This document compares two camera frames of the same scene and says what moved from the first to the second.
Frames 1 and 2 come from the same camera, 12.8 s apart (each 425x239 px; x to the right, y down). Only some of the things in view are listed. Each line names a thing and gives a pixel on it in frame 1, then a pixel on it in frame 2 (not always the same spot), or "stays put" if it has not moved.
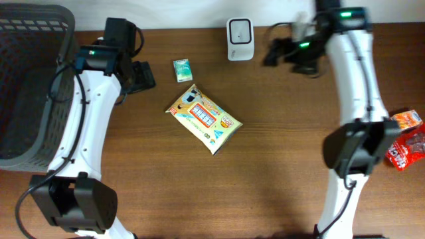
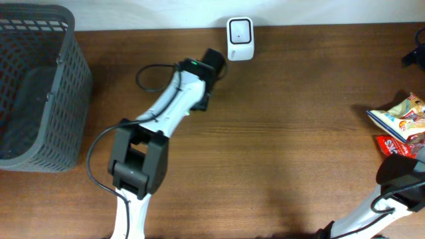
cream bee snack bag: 204,119 → 404,119
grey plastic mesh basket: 36,82 stays put
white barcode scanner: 240,39 stays put
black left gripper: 140,78 → 200,105
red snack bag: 408,146 stays put
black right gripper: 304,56 → 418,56
